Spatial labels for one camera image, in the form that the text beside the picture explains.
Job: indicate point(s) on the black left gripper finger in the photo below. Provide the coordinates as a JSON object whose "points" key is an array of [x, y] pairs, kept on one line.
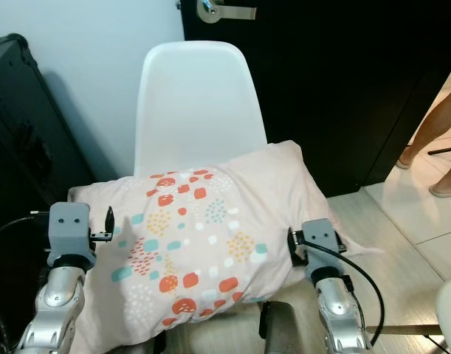
{"points": [[108, 219]]}

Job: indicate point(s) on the pink patterned pillow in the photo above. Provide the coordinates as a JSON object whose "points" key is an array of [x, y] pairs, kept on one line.
{"points": [[203, 228]]}

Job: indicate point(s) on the white plastic chair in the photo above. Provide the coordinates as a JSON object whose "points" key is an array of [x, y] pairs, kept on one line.
{"points": [[199, 103]]}

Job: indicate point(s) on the grey robot right leg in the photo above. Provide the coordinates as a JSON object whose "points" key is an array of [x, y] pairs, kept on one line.
{"points": [[284, 335]]}

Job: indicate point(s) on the large black case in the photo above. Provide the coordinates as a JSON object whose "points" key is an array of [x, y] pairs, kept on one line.
{"points": [[18, 147]]}

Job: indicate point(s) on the wooden bar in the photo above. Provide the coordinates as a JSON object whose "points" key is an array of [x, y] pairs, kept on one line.
{"points": [[402, 330]]}

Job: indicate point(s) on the black door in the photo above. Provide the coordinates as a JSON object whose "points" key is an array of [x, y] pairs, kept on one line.
{"points": [[328, 88]]}

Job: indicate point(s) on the beige slipper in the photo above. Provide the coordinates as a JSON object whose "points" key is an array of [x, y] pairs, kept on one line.
{"points": [[446, 192]]}

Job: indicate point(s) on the white rounded object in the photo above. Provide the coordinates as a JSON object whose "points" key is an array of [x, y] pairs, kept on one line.
{"points": [[450, 317]]}

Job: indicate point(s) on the person bare leg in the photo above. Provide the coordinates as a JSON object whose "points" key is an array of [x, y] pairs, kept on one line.
{"points": [[450, 173], [432, 125]]}

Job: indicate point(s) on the thin black stick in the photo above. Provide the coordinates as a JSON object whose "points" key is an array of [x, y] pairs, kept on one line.
{"points": [[446, 150]]}

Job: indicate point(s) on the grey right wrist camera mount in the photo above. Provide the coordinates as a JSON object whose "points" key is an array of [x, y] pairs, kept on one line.
{"points": [[321, 247]]}

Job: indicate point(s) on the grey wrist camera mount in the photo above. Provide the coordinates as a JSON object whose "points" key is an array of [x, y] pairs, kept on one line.
{"points": [[70, 225], [321, 247]]}

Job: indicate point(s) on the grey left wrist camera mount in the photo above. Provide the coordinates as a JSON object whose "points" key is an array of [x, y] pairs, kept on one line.
{"points": [[70, 225]]}

